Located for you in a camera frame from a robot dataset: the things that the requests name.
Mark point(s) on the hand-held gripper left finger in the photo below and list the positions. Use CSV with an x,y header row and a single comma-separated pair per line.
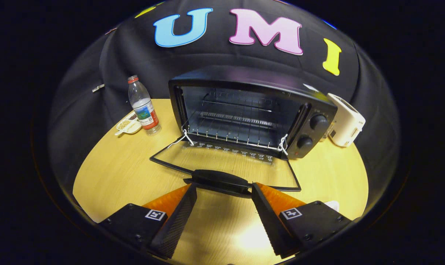
x,y
178,221

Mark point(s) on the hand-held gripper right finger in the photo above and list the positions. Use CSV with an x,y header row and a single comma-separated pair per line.
x,y
270,221

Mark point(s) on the white square plate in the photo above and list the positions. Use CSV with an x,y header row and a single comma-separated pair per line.
x,y
332,205

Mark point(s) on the black toaster oven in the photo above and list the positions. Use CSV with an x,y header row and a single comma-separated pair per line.
x,y
244,79

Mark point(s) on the white bread toaster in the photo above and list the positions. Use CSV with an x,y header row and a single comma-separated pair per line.
x,y
345,121

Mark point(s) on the small white bean dish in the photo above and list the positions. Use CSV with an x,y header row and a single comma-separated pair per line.
x,y
128,126

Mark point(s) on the clear plastic water bottle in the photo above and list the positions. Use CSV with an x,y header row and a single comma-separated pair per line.
x,y
143,106

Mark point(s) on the white tag clip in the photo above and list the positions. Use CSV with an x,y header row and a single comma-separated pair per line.
x,y
98,88

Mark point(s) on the black backdrop cloth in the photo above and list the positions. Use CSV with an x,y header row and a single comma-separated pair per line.
x,y
134,59

